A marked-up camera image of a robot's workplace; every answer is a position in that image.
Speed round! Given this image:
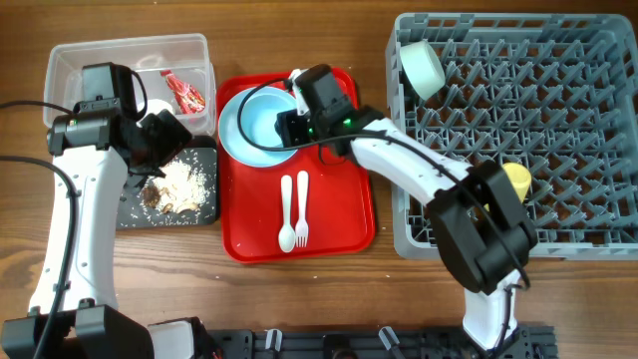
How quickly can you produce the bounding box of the light blue small bowl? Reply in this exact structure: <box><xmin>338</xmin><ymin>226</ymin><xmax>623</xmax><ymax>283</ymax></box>
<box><xmin>241</xmin><ymin>87</ymin><xmax>296</xmax><ymax>148</ymax></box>

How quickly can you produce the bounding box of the white tissue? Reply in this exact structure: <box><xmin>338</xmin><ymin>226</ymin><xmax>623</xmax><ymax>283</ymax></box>
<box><xmin>139</xmin><ymin>98</ymin><xmax>175</xmax><ymax>117</ymax></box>

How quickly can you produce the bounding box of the food scraps and rice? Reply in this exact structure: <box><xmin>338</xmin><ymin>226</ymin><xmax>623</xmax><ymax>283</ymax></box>
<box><xmin>122</xmin><ymin>149</ymin><xmax>216</xmax><ymax>225</ymax></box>

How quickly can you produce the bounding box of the red snack wrapper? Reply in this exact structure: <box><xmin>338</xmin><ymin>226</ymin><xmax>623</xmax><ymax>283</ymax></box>
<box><xmin>160</xmin><ymin>70</ymin><xmax>206</xmax><ymax>115</ymax></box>

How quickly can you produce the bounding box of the white plastic fork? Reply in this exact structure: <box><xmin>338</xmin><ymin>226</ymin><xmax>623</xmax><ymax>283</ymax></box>
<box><xmin>295</xmin><ymin>171</ymin><xmax>309</xmax><ymax>247</ymax></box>

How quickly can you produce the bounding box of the mint green bowl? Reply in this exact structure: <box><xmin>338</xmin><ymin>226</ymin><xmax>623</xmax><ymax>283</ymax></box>
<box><xmin>400</xmin><ymin>41</ymin><xmax>446</xmax><ymax>101</ymax></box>

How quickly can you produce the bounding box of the yellow plastic cup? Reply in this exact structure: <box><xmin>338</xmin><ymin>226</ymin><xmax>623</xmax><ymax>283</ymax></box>
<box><xmin>500</xmin><ymin>163</ymin><xmax>532</xmax><ymax>203</ymax></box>

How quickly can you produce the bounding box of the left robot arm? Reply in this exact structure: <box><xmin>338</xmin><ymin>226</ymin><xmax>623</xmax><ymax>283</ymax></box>
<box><xmin>1</xmin><ymin>62</ymin><xmax>192</xmax><ymax>358</ymax></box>

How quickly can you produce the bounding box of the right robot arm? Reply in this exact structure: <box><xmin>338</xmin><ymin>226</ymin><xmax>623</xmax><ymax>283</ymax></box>
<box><xmin>276</xmin><ymin>64</ymin><xmax>537</xmax><ymax>355</ymax></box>

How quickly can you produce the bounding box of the grey dishwasher rack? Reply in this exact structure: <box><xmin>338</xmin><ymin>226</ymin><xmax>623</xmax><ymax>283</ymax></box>
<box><xmin>385</xmin><ymin>13</ymin><xmax>637</xmax><ymax>260</ymax></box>

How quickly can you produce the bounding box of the light blue plate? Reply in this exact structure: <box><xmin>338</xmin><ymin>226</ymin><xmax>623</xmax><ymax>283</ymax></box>
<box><xmin>218</xmin><ymin>88</ymin><xmax>296</xmax><ymax>168</ymax></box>

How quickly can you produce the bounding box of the black tray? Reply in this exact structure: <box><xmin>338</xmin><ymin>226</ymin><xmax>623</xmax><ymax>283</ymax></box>
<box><xmin>115</xmin><ymin>135</ymin><xmax>220</xmax><ymax>230</ymax></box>

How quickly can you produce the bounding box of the clear plastic bin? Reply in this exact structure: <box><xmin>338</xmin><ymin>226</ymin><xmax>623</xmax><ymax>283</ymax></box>
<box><xmin>44</xmin><ymin>33</ymin><xmax>217</xmax><ymax>136</ymax></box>

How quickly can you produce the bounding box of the red serving tray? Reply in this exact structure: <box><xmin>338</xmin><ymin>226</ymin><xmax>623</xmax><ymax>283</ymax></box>
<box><xmin>216</xmin><ymin>73</ymin><xmax>376</xmax><ymax>263</ymax></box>

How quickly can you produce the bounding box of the white plastic spoon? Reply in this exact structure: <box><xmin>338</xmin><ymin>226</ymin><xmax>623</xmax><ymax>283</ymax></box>
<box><xmin>278</xmin><ymin>175</ymin><xmax>296</xmax><ymax>253</ymax></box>

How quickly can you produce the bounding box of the left black cable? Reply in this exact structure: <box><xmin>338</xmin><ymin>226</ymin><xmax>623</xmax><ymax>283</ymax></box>
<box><xmin>0</xmin><ymin>69</ymin><xmax>150</xmax><ymax>359</ymax></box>

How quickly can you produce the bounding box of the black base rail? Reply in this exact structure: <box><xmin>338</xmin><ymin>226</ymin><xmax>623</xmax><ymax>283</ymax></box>
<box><xmin>208</xmin><ymin>325</ymin><xmax>559</xmax><ymax>359</ymax></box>

